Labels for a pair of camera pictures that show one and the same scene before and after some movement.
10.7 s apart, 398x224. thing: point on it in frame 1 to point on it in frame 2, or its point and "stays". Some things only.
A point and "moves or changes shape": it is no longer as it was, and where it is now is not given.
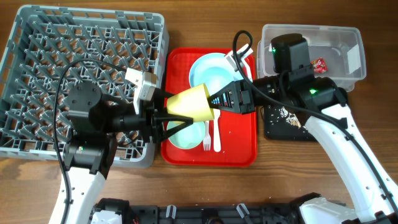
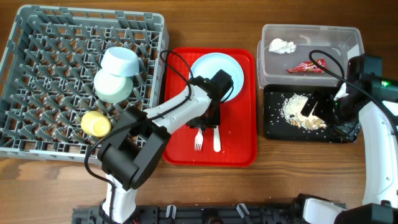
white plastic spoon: [216, 132] stays
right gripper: [238, 106] to [324, 99]
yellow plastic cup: [192, 102] moves or changes shape
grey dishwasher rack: [44, 38] stays
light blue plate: [213, 70] stays
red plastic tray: [238, 140] stays
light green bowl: [189, 137] to [112, 88]
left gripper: [150, 127] to [216, 121]
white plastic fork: [207, 137] to [198, 140]
